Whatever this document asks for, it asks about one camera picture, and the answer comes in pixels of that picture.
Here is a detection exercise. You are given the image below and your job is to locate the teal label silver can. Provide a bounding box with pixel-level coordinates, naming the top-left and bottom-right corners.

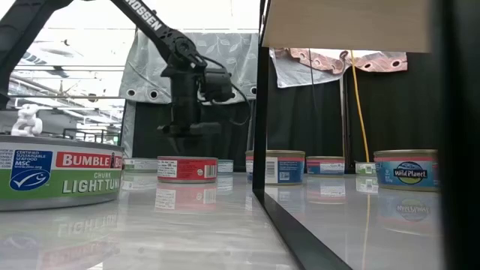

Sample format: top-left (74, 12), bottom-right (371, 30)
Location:
top-left (217, 159), bottom-right (235, 176)

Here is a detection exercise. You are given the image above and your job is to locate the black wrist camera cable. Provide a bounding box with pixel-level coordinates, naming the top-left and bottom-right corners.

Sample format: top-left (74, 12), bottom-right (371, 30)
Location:
top-left (194, 54), bottom-right (251, 127)

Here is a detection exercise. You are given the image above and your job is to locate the small pink-blue can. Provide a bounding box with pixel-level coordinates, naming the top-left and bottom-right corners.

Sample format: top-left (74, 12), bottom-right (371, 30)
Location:
top-left (305, 155), bottom-right (346, 177)

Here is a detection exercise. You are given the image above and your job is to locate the white cloth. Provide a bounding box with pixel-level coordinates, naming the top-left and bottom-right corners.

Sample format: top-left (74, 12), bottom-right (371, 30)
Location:
top-left (269, 50), bottom-right (344, 89)

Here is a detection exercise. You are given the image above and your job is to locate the black metal rack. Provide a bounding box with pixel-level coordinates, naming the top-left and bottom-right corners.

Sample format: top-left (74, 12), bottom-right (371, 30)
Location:
top-left (61, 127), bottom-right (122, 146)

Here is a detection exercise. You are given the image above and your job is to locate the wooden shelf board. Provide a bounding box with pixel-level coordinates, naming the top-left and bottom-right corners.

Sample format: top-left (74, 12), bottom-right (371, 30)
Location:
top-left (261, 0), bottom-right (431, 54)

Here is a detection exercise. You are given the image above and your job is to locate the black metal shelf frame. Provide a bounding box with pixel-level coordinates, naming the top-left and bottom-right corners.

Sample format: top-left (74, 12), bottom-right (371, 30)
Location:
top-left (251, 0), bottom-right (480, 270)

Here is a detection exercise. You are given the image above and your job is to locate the grey leaf-pattern curtain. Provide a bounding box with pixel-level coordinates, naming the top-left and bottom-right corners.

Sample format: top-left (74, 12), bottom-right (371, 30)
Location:
top-left (118, 31), bottom-right (260, 166)

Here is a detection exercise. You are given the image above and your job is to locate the white plastic figure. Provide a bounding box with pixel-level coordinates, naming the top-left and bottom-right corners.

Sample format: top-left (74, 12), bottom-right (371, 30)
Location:
top-left (10, 103), bottom-right (44, 137)

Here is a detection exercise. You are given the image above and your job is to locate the black aluminium rig frame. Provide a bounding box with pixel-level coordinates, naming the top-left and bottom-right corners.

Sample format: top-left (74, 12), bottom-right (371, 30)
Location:
top-left (123, 163), bottom-right (428, 178)

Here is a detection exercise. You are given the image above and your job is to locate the yellow hanging cable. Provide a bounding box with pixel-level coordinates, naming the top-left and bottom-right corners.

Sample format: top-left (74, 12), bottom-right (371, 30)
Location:
top-left (349, 50), bottom-right (371, 164)

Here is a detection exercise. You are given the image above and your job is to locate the black backdrop curtain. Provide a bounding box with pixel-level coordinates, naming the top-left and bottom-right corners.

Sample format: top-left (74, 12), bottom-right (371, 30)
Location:
top-left (130, 52), bottom-right (432, 170)

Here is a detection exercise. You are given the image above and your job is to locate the white label silver can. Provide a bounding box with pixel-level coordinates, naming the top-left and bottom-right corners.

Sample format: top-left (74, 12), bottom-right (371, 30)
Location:
top-left (123, 157), bottom-right (159, 174)

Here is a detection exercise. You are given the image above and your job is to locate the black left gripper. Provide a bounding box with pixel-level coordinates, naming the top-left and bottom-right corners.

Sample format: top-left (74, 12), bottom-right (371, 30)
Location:
top-left (156, 67), bottom-right (223, 137)

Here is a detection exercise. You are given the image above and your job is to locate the pink patterned curtain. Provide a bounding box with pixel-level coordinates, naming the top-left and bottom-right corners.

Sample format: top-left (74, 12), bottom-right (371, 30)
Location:
top-left (270, 47), bottom-right (409, 75)

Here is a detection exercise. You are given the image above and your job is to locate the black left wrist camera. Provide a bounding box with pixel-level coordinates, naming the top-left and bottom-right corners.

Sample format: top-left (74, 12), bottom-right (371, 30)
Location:
top-left (202, 68), bottom-right (234, 103)

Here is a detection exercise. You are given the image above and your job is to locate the red label silver can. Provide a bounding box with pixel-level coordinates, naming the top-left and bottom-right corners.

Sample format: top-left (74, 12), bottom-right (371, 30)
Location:
top-left (157, 155), bottom-right (219, 184)

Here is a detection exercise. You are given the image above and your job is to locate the green label silver tuna can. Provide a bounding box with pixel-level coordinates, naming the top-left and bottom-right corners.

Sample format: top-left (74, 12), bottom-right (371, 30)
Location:
top-left (0, 134), bottom-right (125, 213)
top-left (355, 161), bottom-right (377, 177)

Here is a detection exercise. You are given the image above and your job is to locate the gold Wild Planet can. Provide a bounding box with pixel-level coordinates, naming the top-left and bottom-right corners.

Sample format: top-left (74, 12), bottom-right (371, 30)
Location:
top-left (245, 149), bottom-right (306, 186)
top-left (373, 148), bottom-right (439, 193)

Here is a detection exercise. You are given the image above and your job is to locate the white vertical pole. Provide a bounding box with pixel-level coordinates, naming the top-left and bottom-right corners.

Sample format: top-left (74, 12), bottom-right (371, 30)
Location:
top-left (339, 74), bottom-right (348, 166)

